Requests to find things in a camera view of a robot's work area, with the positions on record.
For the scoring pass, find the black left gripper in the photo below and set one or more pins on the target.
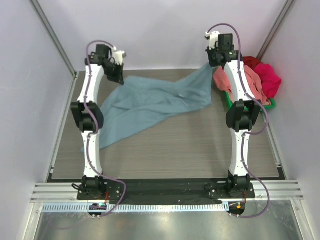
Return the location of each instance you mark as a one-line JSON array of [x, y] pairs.
[[119, 77]]

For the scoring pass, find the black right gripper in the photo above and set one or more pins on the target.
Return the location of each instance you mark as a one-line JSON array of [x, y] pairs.
[[213, 61]]

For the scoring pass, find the light blue t shirt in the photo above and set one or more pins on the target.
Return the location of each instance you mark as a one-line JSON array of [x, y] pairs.
[[140, 103]]

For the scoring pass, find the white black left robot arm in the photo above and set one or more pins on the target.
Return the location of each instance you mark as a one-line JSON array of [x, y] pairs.
[[103, 59]]

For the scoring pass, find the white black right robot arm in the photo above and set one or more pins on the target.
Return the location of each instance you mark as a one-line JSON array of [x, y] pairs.
[[240, 118]]

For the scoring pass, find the salmon pink t shirt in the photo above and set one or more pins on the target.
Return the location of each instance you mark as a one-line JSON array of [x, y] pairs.
[[222, 82]]

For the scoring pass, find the dark red t shirt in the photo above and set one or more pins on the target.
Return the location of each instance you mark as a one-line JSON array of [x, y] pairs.
[[251, 62]]

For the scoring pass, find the magenta t shirt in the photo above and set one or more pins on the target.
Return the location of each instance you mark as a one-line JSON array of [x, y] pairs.
[[270, 81]]

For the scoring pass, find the beige t shirt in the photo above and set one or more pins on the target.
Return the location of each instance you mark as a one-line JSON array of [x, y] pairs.
[[268, 102]]

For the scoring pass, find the green plastic bin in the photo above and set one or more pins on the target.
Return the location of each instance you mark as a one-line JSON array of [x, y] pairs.
[[230, 102]]

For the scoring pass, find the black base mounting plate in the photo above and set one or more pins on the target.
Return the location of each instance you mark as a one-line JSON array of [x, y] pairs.
[[166, 192]]

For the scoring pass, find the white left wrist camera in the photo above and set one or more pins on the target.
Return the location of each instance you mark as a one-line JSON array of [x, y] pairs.
[[118, 56]]

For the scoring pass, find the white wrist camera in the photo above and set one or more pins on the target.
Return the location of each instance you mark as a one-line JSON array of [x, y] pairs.
[[118, 56], [213, 38]]

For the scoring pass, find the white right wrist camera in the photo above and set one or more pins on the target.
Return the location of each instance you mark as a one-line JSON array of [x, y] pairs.
[[213, 38]]

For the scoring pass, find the aluminium frame post right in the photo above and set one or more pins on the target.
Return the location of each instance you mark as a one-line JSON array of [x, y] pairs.
[[284, 12]]

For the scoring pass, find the aluminium frame post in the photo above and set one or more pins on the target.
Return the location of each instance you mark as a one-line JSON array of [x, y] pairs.
[[284, 12], [52, 35]]

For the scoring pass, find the aluminium frame post left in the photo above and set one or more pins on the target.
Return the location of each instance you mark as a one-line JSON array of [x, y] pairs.
[[52, 35]]

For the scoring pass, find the slotted white cable duct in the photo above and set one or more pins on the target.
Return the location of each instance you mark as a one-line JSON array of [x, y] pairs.
[[87, 207]]

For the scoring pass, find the aluminium front rail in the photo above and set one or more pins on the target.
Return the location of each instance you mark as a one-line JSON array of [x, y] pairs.
[[63, 192]]

